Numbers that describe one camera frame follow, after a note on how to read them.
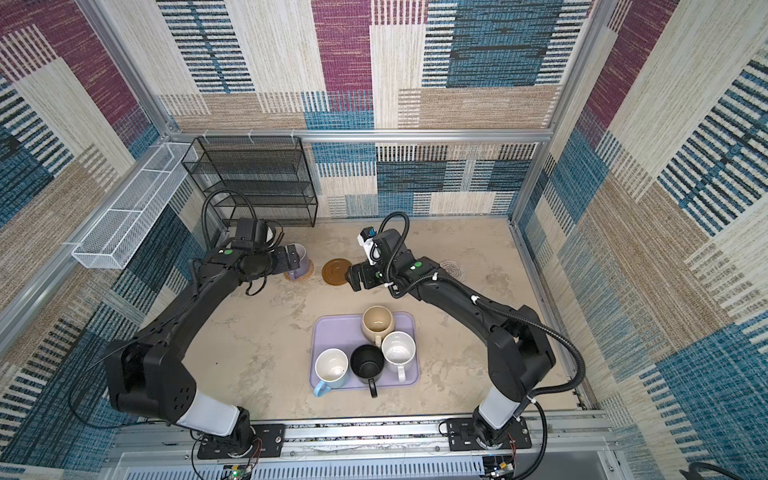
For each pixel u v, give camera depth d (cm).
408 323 93
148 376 42
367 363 84
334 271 105
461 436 73
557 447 72
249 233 65
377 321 91
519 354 44
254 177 108
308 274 105
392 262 63
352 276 73
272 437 74
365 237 75
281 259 77
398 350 86
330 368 83
